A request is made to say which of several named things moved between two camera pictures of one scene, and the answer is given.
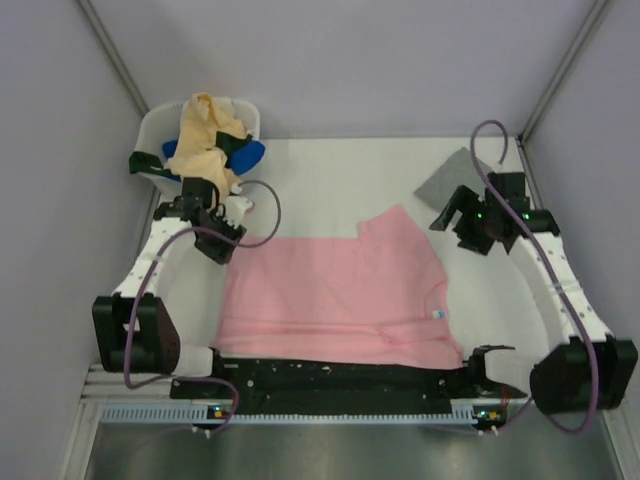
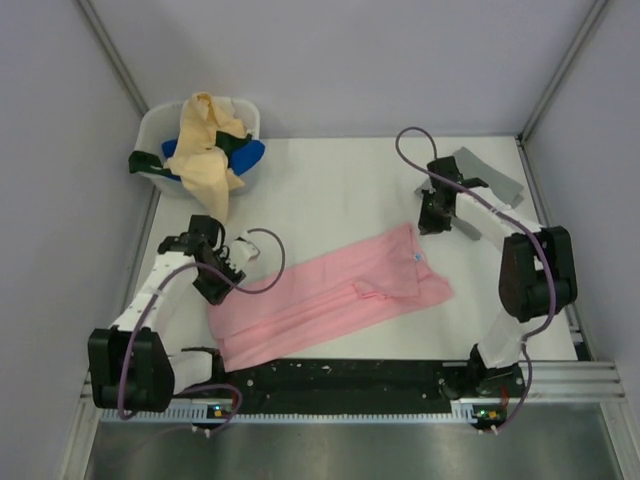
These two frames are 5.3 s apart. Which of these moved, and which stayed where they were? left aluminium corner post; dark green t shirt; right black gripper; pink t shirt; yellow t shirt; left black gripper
Moved: left black gripper; right black gripper; pink t shirt
Stayed: left aluminium corner post; dark green t shirt; yellow t shirt
